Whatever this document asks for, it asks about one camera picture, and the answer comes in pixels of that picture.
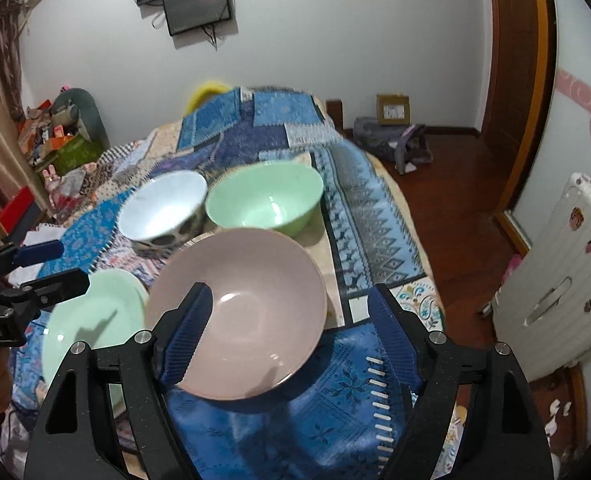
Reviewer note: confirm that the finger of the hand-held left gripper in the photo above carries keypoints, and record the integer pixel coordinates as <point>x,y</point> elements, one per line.
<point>40,252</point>
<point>60,285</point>

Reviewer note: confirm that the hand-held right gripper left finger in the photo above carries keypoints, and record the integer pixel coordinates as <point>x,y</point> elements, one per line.
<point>185,340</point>

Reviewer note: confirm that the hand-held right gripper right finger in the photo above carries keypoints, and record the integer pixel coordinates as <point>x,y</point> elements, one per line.
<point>393,335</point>

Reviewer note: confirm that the green plate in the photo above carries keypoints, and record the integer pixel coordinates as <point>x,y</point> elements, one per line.
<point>85,310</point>

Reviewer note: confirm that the pink bowl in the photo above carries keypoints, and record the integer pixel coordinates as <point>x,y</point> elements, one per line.
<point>255,285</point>

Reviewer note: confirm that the white bowl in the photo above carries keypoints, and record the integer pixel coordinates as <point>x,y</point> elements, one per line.
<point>160,210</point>

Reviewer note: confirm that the green bowl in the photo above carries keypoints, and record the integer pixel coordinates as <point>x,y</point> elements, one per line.
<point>265,200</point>

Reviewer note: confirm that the white cloth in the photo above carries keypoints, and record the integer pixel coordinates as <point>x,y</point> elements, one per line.
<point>45,232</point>

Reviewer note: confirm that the red box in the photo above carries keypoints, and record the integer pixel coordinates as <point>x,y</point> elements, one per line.
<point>18,207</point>

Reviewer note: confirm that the pink bunny toy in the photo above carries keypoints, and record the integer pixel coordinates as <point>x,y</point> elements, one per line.
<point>51,180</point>

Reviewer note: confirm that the green bag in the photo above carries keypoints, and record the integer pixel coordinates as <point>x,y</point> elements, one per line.
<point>80,152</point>

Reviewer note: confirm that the patchwork printed blanket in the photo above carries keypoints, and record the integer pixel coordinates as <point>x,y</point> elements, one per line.
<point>365,220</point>

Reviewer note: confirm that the pile of toys and boxes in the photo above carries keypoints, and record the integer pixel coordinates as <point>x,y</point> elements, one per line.
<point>40,130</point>

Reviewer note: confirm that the white suitcase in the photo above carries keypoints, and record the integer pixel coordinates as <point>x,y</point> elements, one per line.
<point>550,260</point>

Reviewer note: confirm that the grey bag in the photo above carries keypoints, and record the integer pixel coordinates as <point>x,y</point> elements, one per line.
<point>380,140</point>

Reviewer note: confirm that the cardboard box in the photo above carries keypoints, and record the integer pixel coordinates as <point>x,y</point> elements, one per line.
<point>393,110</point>

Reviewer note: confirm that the yellow foam hoop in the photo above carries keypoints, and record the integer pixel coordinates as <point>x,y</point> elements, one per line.
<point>200,91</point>

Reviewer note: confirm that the small black monitor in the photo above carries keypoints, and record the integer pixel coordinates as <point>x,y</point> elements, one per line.
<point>198,7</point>

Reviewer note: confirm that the white sliding wardrobe door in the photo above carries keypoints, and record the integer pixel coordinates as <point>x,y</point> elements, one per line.
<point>575,35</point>

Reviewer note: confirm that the wooden bed frame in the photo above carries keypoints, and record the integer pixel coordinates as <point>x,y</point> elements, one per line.
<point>335,112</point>

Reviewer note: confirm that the wooden door frame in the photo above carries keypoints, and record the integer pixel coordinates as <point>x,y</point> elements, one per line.
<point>520,85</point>

